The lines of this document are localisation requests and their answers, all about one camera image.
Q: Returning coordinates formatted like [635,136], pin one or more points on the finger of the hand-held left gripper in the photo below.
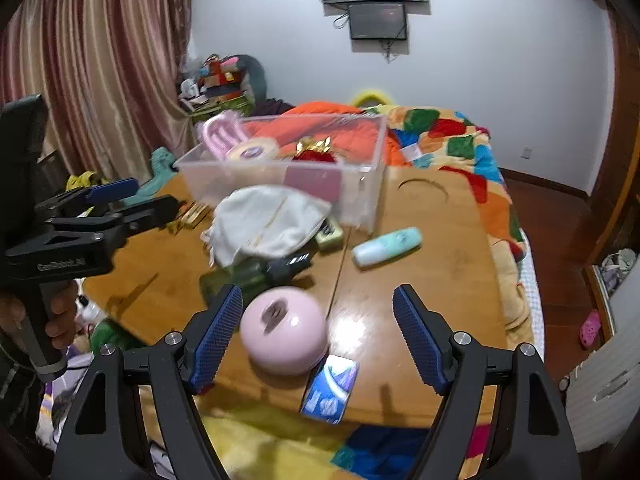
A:
[150,210]
[112,190]

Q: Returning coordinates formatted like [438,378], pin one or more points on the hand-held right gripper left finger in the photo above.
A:
[220,330]

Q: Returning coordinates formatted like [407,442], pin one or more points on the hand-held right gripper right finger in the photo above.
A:
[415,332]

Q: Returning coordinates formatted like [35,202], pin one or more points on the pink round container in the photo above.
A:
[290,340]

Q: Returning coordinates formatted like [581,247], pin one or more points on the mint green white bottle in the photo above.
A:
[385,247]

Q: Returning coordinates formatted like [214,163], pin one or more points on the blue paper box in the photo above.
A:
[330,385]

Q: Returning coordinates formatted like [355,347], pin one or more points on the white cloth bag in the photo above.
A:
[260,225]

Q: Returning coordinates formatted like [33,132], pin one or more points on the yellow card of hairpins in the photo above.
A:
[332,240]

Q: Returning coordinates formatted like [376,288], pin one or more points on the clear plastic storage bin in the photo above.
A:
[360,195]

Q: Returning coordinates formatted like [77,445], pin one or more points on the person's left forearm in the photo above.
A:
[17,390]

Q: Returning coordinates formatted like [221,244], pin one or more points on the wooden desktop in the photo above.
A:
[425,270]

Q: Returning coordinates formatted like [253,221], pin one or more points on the person's left hand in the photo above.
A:
[62,310]

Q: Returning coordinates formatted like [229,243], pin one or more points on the gold hair clips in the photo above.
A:
[190,216]

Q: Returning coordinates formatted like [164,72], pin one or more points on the teal plush toy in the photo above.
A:
[157,170]

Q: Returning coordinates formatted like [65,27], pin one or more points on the dark green bottle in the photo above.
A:
[235,277]

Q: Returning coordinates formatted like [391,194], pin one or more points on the black hair clip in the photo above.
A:
[290,265]

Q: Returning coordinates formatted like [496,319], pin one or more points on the beige plush blanket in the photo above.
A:
[510,285]

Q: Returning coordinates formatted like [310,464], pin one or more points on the roll of tape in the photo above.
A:
[252,149]

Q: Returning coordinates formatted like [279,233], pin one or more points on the striped pink curtain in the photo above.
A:
[100,70]

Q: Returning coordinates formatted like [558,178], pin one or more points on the white checked bed sheet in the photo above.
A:
[534,300]

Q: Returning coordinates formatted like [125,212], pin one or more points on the pile of boxes and toys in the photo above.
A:
[215,85]

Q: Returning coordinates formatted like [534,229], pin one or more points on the purple box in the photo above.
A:
[312,182]

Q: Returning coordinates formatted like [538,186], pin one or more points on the grey cushion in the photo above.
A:
[256,77]

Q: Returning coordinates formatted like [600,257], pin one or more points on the pink clog shoe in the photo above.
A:
[590,329]

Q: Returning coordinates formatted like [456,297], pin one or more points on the colourful patchwork blanket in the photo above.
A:
[465,150]

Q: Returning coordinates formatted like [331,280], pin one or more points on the orange quilt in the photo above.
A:
[330,115]

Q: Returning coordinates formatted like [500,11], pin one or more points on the shoes on wooden shelf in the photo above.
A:
[617,265]

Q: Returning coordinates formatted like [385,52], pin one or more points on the small wall monitor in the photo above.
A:
[377,21]

